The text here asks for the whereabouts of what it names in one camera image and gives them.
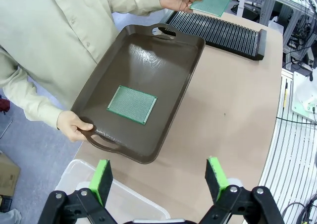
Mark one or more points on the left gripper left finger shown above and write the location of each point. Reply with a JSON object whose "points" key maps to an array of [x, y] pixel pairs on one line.
{"points": [[102, 182]]}

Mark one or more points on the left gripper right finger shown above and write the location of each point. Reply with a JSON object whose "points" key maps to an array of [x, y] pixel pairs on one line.
{"points": [[215, 179]]}

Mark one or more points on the green perforated PCB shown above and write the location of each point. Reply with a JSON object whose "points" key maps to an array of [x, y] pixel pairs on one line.
{"points": [[131, 105], [213, 3]]}

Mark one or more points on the dark brown plastic tray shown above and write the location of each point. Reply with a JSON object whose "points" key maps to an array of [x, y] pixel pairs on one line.
{"points": [[161, 85]]}

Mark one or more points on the person's right forearm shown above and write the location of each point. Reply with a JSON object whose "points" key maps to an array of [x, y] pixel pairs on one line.
{"points": [[29, 97]]}

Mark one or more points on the person's right hand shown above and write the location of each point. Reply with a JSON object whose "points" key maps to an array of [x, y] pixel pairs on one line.
{"points": [[70, 125]]}

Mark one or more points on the clear plastic box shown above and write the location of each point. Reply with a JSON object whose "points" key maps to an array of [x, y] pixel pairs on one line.
{"points": [[138, 205]]}

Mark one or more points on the white slatted platform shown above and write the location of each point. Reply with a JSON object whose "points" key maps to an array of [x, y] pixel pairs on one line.
{"points": [[289, 159]]}

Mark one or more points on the brown cardboard box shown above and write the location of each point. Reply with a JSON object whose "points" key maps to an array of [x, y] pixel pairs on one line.
{"points": [[7, 174]]}

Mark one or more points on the yellow black stick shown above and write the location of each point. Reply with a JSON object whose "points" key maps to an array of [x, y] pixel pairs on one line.
{"points": [[286, 95]]}

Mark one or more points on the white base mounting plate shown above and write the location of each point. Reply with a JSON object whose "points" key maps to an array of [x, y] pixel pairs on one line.
{"points": [[302, 95]]}

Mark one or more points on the dark red cloth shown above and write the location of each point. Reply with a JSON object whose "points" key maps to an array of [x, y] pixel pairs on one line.
{"points": [[4, 105]]}

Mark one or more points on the black slotted PCB rack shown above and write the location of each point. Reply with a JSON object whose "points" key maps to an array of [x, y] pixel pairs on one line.
{"points": [[223, 33]]}

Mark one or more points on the person's torso in beige shirt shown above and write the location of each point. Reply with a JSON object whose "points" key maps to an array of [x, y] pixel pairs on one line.
{"points": [[49, 30]]}

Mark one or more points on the white stand with black base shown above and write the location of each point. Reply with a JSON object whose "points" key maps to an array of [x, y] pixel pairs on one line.
{"points": [[241, 1]]}

